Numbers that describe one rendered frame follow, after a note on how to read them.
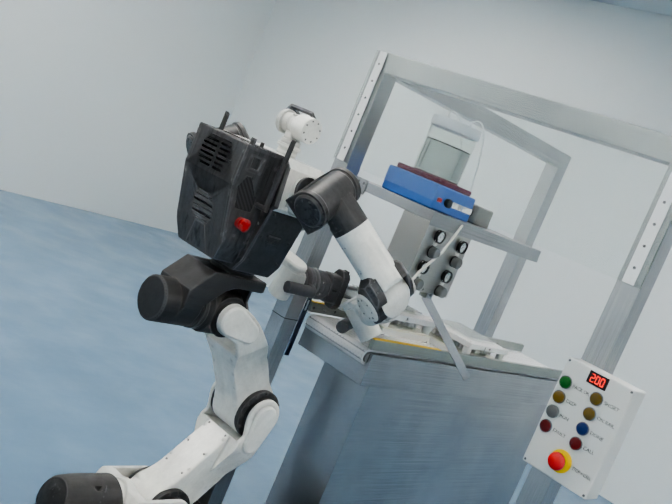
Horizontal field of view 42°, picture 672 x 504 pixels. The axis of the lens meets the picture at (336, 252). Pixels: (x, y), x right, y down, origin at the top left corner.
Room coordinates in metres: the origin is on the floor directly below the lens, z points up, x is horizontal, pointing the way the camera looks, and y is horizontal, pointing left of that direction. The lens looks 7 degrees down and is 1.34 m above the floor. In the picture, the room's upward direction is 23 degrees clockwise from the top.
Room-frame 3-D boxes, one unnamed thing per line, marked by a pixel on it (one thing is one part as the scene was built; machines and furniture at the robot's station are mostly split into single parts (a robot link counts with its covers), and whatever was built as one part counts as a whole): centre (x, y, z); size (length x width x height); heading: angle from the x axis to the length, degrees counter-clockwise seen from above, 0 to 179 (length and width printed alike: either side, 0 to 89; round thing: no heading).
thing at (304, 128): (2.21, 0.21, 1.34); 0.10 x 0.07 x 0.09; 48
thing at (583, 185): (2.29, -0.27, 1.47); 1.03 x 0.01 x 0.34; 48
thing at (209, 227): (2.16, 0.25, 1.14); 0.34 x 0.30 x 0.36; 48
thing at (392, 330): (2.68, -0.20, 0.90); 0.24 x 0.24 x 0.02; 48
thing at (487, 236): (2.78, -0.28, 1.26); 0.62 x 0.38 x 0.04; 138
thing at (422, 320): (2.68, -0.20, 0.94); 0.25 x 0.24 x 0.02; 48
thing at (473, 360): (2.95, -0.64, 0.86); 1.32 x 0.02 x 0.03; 138
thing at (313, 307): (3.14, -0.43, 0.86); 1.32 x 0.02 x 0.03; 138
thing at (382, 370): (3.05, -0.54, 0.78); 1.30 x 0.29 x 0.10; 138
